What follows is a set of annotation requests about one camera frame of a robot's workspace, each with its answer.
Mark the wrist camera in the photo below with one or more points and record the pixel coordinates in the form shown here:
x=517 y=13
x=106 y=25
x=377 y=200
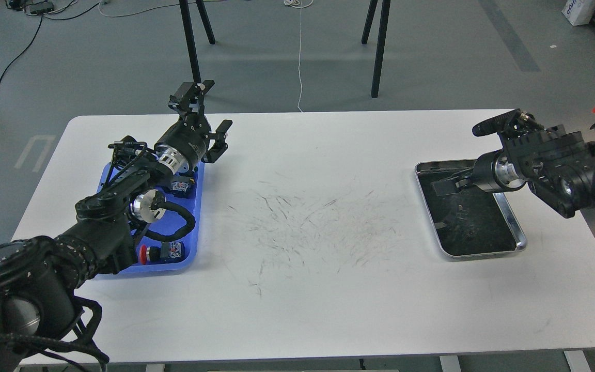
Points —
x=126 y=151
x=501 y=124

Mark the metal tray with black mat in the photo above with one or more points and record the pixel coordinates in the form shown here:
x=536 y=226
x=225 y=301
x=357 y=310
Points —
x=471 y=224

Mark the red push button switch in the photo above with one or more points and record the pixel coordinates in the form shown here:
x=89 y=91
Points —
x=166 y=253

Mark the green push button switch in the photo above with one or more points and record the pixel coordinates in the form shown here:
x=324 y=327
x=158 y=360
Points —
x=181 y=186

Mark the white cardboard box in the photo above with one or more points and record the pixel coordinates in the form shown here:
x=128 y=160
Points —
x=578 y=12

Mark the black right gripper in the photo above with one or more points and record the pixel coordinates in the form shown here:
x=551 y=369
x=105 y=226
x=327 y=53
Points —
x=483 y=177

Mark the black tripod right leg pair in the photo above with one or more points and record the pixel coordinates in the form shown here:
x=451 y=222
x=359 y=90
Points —
x=381 y=40

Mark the blue plastic tray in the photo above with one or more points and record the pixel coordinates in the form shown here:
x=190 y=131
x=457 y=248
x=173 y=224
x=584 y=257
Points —
x=181 y=221

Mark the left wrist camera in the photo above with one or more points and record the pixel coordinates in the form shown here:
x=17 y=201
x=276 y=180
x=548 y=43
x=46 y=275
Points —
x=126 y=151

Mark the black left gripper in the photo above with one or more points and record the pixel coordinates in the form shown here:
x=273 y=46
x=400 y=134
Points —
x=185 y=142

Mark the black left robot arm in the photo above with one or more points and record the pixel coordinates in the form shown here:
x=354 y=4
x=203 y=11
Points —
x=39 y=311

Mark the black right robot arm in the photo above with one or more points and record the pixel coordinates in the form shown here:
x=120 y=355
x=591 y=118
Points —
x=558 y=167

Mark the power strip on floor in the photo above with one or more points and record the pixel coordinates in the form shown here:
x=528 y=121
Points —
x=38 y=8

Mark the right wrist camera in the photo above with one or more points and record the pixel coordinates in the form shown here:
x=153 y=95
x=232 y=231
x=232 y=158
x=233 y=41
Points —
x=501 y=124

